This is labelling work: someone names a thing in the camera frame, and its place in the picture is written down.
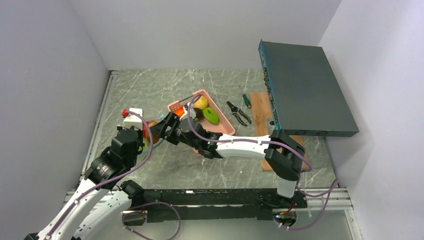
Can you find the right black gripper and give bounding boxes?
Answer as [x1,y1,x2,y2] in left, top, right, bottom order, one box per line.
[147,112,200,151]

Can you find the clear zip top bag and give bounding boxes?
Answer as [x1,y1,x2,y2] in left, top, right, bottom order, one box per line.
[139,114,164,155]

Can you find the red pomegranate toy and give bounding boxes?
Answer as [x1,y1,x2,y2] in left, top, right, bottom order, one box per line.
[142,124,147,139]

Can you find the green cabbage toy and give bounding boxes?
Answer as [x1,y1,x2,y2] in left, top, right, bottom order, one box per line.
[143,138,151,151]

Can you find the pink plastic basket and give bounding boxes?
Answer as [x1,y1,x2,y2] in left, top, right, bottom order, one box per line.
[167,89,236,135]

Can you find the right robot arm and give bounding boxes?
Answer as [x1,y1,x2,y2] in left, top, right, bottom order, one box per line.
[150,112,306,208]

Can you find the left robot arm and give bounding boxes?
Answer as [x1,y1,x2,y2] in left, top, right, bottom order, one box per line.
[25,128,144,240]

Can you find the orange red mango toy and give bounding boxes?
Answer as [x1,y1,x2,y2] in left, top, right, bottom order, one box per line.
[174,106,187,118]

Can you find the dark mangosteen toy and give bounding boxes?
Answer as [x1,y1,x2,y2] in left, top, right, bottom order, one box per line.
[193,107,204,122]

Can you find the yellow bumpy fruit toy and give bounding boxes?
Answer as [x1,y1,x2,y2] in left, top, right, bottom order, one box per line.
[193,95,209,110]

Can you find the green pepper toy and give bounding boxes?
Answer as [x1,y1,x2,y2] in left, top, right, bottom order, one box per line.
[203,107,219,125]

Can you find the wooden board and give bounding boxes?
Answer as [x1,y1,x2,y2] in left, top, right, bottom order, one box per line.
[249,92,304,171]

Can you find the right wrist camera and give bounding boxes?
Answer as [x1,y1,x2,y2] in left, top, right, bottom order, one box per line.
[181,104,199,122]

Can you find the black handled pliers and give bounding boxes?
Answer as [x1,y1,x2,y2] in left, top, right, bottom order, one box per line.
[226,101,252,127]

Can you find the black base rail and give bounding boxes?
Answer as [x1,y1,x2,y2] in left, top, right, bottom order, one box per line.
[144,188,308,223]

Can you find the green handled screwdriver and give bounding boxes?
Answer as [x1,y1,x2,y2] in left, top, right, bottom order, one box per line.
[242,93,252,109]

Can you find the dark blue network switch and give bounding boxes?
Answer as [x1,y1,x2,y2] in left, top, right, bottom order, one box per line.
[258,40,360,137]

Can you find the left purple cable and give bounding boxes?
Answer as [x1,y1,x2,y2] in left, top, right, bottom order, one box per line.
[41,109,182,240]

